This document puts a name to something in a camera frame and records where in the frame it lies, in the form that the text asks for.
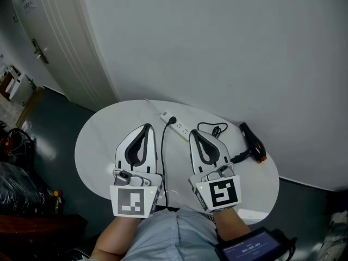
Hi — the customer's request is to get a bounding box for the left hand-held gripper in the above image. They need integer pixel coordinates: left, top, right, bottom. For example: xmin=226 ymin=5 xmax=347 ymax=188
xmin=109 ymin=123 xmax=164 ymax=219

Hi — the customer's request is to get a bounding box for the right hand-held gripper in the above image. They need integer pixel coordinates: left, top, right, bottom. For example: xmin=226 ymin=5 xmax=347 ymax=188
xmin=189 ymin=129 xmax=243 ymax=214

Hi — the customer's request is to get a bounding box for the white power strip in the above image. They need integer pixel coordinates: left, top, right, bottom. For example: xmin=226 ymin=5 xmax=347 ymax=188
xmin=159 ymin=111 xmax=191 ymax=142

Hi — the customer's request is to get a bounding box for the person's right forearm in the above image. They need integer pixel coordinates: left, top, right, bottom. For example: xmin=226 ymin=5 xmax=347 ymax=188
xmin=214 ymin=207 xmax=251 ymax=242

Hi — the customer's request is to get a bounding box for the person's left forearm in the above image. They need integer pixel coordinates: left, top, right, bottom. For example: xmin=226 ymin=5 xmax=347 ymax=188
xmin=91 ymin=215 xmax=144 ymax=261

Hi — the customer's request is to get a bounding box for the black hair dryer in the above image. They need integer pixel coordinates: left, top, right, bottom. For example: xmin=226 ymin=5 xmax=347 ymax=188
xmin=230 ymin=122 xmax=270 ymax=165

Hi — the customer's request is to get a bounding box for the person's light blue shirt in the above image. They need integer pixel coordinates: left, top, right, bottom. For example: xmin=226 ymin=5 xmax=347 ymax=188
xmin=119 ymin=205 xmax=221 ymax=261

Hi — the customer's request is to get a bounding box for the black wrist-worn screen device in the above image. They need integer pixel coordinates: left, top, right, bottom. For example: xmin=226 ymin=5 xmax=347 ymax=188
xmin=214 ymin=226 xmax=283 ymax=261

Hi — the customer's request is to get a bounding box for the brown wooden furniture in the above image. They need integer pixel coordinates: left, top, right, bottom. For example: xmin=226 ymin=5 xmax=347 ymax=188
xmin=0 ymin=213 xmax=88 ymax=246

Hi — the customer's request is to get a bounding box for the plastic-wrapped dark bundle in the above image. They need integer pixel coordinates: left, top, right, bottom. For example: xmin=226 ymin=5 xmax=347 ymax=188
xmin=0 ymin=160 xmax=46 ymax=215

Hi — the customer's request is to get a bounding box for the white cabinet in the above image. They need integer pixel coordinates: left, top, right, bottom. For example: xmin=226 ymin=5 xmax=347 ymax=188
xmin=9 ymin=73 xmax=36 ymax=108

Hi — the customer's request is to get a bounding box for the white door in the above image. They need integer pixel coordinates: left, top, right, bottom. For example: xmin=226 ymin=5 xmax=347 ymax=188
xmin=10 ymin=0 xmax=121 ymax=111

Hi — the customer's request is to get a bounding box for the cardboard box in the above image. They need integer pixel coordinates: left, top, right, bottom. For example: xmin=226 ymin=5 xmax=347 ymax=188
xmin=0 ymin=65 xmax=21 ymax=101

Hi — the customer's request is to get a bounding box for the paper notice sheet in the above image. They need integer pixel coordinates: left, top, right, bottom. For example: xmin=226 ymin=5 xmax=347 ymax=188
xmin=20 ymin=0 xmax=38 ymax=11

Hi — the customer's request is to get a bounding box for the black power cable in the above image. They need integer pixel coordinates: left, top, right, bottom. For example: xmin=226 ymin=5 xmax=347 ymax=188
xmin=197 ymin=121 xmax=229 ymax=140

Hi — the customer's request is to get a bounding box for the black plug with cable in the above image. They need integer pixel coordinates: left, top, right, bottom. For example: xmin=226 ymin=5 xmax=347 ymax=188
xmin=160 ymin=116 xmax=177 ymax=209

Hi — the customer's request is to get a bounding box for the white power strip cable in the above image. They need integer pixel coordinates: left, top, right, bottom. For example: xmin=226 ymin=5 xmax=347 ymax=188
xmin=144 ymin=98 xmax=164 ymax=116

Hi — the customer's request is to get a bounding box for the black chair with cables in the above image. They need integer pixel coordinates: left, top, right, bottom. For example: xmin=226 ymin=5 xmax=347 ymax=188
xmin=0 ymin=128 xmax=36 ymax=163

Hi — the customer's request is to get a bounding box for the black device strap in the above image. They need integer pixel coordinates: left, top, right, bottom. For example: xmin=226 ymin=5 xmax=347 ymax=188
xmin=271 ymin=228 xmax=299 ymax=260

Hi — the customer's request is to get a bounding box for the metal door handle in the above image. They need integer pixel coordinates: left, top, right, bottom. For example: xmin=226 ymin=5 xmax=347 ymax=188
xmin=30 ymin=38 xmax=50 ymax=65

